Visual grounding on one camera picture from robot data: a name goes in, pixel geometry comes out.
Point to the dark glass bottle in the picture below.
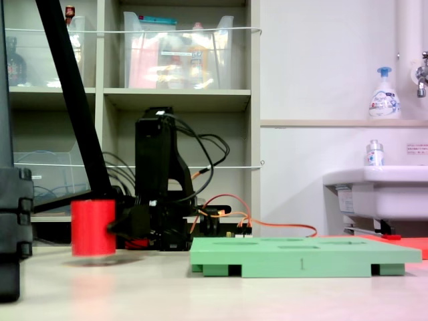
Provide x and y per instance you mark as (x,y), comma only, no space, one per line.
(15,67)

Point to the white sink label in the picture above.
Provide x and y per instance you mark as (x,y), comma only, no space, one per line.
(346,200)

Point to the chrome wall faucet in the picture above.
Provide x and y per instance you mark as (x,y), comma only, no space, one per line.
(421,78)

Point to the beige shelf unit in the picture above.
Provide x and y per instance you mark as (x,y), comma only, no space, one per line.
(254,83)

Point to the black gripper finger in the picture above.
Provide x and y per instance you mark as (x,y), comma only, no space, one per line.
(124,223)

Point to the small clear sanitizer bottle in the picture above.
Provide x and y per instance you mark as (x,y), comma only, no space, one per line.
(374,155)

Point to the red cylinder block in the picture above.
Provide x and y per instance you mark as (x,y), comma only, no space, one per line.
(92,227)

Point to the white ceramic sink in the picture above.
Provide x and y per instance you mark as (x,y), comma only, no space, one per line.
(394,194)

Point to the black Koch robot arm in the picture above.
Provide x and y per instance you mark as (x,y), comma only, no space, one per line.
(150,150)

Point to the large clear plastic bin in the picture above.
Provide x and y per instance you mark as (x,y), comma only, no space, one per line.
(174,60)

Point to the pink package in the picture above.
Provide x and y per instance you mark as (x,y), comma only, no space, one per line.
(143,67)

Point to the small circuit board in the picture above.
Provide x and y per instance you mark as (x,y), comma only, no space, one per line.
(239,234)

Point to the clear bin with dark bottle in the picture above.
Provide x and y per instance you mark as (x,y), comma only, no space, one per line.
(36,60)

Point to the green shape sorter board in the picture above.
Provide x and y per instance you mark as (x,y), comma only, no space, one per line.
(284,261)

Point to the red arm base plate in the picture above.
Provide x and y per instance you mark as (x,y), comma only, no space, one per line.
(137,243)

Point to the yellow bottle with pink cap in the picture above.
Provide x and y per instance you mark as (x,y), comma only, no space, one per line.
(198,57)

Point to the white foam soap pump bottle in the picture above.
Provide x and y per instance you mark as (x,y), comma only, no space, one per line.
(384,100)

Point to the teal labelled packet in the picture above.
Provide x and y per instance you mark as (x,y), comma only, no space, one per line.
(157,20)

